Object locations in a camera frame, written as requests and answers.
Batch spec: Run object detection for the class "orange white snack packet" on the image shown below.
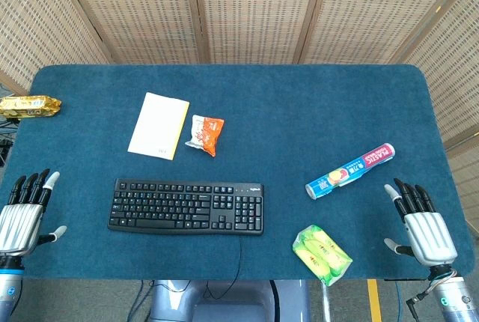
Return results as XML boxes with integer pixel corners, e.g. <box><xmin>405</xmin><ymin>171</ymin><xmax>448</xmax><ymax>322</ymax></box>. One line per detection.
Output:
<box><xmin>185</xmin><ymin>114</ymin><xmax>225</xmax><ymax>158</ymax></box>

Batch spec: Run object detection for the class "black computer keyboard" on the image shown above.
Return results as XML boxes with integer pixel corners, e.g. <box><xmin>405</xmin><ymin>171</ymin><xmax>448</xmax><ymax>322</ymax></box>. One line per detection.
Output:
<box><xmin>107</xmin><ymin>177</ymin><xmax>265</xmax><ymax>237</ymax></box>

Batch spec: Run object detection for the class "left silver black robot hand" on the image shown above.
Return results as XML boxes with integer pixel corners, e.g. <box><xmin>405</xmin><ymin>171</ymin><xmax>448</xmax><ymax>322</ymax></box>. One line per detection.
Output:
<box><xmin>0</xmin><ymin>168</ymin><xmax>68</xmax><ymax>257</ymax></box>

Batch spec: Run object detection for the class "black cable with plug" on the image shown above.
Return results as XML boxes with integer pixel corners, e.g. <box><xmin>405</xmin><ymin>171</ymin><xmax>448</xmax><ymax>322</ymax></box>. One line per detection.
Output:
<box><xmin>406</xmin><ymin>270</ymin><xmax>456</xmax><ymax>319</ymax></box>

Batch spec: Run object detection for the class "white notebook with yellow spine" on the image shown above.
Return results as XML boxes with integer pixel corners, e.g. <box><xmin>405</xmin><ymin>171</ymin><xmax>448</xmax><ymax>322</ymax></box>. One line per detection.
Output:
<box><xmin>127</xmin><ymin>91</ymin><xmax>191</xmax><ymax>161</ymax></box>

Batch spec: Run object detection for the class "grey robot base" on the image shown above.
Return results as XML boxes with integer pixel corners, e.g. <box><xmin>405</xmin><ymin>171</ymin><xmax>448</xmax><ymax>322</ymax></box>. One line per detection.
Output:
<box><xmin>147</xmin><ymin>279</ymin><xmax>311</xmax><ymax>322</ymax></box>

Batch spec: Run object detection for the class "green yellow corn package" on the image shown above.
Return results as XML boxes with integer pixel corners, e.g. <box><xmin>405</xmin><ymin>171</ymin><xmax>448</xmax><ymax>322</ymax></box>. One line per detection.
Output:
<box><xmin>292</xmin><ymin>225</ymin><xmax>354</xmax><ymax>287</ymax></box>

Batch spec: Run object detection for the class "gold biscuit package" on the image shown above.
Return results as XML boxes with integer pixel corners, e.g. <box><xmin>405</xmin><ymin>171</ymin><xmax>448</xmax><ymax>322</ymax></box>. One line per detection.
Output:
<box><xmin>0</xmin><ymin>94</ymin><xmax>63</xmax><ymax>120</ymax></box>

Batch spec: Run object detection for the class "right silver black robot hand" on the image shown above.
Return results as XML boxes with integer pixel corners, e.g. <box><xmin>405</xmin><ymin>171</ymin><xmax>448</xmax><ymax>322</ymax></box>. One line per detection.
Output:
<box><xmin>383</xmin><ymin>177</ymin><xmax>458</xmax><ymax>267</ymax></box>

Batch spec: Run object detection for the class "woven bamboo folding screen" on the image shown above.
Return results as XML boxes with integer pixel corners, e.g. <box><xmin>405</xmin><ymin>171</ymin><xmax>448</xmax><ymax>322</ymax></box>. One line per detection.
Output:
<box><xmin>0</xmin><ymin>0</ymin><xmax>479</xmax><ymax>225</ymax></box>

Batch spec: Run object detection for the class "blue plastic food wrap roll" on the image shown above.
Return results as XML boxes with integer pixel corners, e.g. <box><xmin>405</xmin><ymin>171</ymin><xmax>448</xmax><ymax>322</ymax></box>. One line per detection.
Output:
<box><xmin>305</xmin><ymin>142</ymin><xmax>397</xmax><ymax>201</ymax></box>

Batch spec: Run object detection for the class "black keyboard cable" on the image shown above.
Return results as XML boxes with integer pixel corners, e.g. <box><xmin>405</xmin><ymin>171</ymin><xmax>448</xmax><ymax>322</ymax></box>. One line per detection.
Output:
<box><xmin>203</xmin><ymin>234</ymin><xmax>243</xmax><ymax>300</ymax></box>

